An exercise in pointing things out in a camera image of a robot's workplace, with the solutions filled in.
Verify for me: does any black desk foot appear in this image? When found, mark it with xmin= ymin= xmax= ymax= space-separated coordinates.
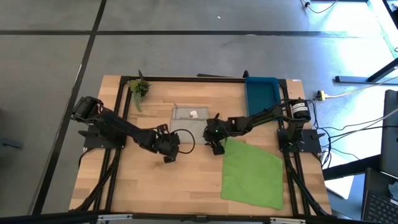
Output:
xmin=335 ymin=57 xmax=398 ymax=84

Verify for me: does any black left camera cable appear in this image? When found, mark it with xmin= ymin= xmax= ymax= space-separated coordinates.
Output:
xmin=172 ymin=129 xmax=196 ymax=155

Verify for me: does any black cable bundle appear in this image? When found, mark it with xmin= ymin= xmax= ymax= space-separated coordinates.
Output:
xmin=312 ymin=99 xmax=388 ymax=167

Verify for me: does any small artificial green plant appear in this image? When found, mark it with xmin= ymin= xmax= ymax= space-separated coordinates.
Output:
xmin=127 ymin=78 xmax=152 ymax=113

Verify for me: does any white paper sheet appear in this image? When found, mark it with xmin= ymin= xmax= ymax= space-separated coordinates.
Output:
xmin=324 ymin=175 xmax=355 ymax=200

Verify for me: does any grey microfiber towel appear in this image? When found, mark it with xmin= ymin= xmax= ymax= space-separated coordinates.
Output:
xmin=170 ymin=107 xmax=210 ymax=144

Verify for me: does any black overhead gantry frame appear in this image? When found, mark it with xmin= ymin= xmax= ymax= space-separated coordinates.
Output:
xmin=0 ymin=210 xmax=398 ymax=224

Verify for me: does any black floor rod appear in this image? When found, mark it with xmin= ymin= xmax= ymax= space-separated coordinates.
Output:
xmin=197 ymin=73 xmax=244 ymax=78

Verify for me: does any green microfiber towel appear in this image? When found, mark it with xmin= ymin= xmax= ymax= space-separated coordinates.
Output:
xmin=220 ymin=138 xmax=284 ymax=210

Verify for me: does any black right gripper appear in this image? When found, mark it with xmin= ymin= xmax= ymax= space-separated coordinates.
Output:
xmin=203 ymin=113 xmax=233 ymax=147

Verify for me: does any dark grey laptop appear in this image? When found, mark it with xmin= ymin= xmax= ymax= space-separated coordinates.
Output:
xmin=361 ymin=167 xmax=398 ymax=224

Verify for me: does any white power cable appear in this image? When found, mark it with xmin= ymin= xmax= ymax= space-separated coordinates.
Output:
xmin=325 ymin=75 xmax=398 ymax=99

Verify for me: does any dark grey monitor panel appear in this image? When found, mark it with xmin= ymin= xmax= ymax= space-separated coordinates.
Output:
xmin=379 ymin=89 xmax=398 ymax=179

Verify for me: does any black floor cable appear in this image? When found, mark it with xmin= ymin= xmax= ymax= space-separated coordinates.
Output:
xmin=300 ymin=0 xmax=338 ymax=14

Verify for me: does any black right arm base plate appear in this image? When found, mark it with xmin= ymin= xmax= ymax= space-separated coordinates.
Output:
xmin=277 ymin=128 xmax=326 ymax=153

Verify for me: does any black laptop desk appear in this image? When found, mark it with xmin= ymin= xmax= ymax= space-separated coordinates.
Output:
xmin=323 ymin=154 xmax=382 ymax=181

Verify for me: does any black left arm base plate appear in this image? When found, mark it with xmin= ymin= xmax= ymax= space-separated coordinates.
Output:
xmin=78 ymin=124 xmax=129 ymax=149

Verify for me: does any blue plastic basket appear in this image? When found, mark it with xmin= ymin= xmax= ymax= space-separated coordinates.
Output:
xmin=244 ymin=76 xmax=282 ymax=116

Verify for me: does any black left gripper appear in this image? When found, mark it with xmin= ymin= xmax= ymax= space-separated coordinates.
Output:
xmin=152 ymin=124 xmax=182 ymax=156

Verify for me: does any silver gantry bracket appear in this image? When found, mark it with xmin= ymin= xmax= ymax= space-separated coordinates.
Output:
xmin=269 ymin=217 xmax=307 ymax=224
xmin=98 ymin=213 xmax=134 ymax=222

